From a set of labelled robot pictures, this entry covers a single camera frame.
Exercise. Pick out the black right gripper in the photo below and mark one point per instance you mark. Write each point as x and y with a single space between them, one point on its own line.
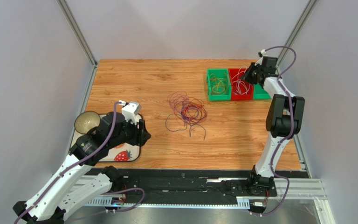
255 74

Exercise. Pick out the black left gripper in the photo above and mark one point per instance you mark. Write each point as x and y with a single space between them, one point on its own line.
141 136

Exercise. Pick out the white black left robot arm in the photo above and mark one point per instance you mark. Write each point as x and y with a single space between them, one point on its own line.
58 199

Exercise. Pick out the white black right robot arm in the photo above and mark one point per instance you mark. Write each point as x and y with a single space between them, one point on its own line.
284 120

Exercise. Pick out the red storage bin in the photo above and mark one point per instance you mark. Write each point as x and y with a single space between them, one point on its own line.
241 90

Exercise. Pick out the green storage bin right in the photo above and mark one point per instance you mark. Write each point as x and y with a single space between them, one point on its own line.
260 93

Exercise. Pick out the green storage bin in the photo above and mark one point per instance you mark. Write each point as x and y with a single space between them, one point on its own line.
218 84
260 93

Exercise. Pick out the white strawberry print tray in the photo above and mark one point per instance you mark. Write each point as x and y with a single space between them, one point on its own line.
127 153

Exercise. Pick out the green storage bin left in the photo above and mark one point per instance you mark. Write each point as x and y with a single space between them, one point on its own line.
218 84

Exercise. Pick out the clear glass bowl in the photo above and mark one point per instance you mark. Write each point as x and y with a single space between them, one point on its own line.
86 121

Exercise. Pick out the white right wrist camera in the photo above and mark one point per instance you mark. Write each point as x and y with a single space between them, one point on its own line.
262 53

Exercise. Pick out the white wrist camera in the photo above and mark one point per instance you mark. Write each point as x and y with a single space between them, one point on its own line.
262 53
130 111

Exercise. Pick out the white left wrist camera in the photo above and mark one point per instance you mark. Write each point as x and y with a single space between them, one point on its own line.
130 111

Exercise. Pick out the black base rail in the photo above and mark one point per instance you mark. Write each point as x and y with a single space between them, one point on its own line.
186 186

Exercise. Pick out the aluminium frame post right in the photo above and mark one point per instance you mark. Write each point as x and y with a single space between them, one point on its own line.
306 13

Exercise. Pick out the aluminium frame post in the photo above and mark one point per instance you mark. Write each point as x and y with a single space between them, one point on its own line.
306 13
77 31

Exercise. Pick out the aluminium frame post left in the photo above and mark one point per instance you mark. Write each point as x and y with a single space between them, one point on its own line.
77 31

